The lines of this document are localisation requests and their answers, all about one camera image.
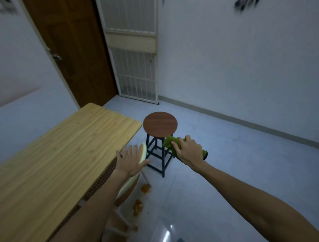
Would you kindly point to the cream cushioned chair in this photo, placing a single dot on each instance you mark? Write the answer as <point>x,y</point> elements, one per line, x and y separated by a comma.
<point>142,152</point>

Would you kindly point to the person's right forearm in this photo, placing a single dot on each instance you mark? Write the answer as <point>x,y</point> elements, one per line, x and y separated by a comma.
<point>249,202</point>

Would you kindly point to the person's left middle finger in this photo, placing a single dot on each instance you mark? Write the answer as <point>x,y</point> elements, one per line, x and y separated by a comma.
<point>130,152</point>

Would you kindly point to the person's right thumb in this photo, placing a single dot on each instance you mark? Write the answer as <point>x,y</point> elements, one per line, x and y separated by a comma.
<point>176,148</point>

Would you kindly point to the person's left thumb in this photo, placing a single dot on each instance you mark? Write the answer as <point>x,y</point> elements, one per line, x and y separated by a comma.
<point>144,163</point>

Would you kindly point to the person's right hand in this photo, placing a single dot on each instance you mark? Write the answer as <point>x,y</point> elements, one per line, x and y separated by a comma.
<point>190,154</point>

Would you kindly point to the black wall decoration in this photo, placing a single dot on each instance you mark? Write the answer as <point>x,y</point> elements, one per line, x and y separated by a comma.
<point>245,4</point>

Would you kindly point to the white metal grille gate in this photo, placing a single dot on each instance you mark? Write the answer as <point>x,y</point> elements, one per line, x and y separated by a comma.
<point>134,72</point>

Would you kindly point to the silver door knob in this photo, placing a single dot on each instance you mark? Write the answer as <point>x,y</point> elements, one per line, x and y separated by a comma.
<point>57,57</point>

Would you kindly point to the person's left little finger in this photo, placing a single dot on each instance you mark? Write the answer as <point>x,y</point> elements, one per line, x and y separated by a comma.
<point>118,156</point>

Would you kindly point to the person's left hand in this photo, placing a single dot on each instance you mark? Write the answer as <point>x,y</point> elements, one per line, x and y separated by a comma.
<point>128,164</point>

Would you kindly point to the green cloth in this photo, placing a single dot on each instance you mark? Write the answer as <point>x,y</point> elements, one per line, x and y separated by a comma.
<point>169,143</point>

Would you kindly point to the brown wooden door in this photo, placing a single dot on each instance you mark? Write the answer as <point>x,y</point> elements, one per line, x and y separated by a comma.
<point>74,49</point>

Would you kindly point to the person's right middle finger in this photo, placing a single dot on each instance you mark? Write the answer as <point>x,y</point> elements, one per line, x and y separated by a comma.
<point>188,138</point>

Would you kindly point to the round brown stool black legs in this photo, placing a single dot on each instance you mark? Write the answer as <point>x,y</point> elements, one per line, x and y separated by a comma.
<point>160,124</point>

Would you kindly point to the person's left forearm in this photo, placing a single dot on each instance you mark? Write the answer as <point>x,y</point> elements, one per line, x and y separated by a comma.
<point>92,212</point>

